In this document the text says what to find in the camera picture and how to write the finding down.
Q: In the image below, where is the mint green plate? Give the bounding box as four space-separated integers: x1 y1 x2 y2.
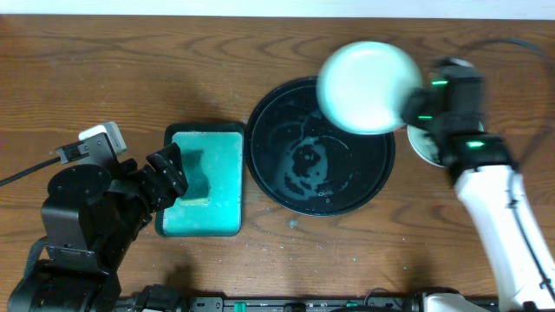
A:
317 42 423 135
407 125 442 167

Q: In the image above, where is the dark green scrub sponge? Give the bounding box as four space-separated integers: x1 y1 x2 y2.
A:
180 150 210 205

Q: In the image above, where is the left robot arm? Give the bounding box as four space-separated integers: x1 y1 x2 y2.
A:
8 140 188 311

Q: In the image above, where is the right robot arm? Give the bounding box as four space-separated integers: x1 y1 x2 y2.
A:
402 57 554 311

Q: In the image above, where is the rectangular green soapy tray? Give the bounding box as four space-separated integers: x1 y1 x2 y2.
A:
155 123 244 237

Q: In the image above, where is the round black tray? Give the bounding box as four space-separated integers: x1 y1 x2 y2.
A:
245 76 395 217

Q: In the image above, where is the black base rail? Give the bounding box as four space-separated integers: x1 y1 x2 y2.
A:
112 285 500 312

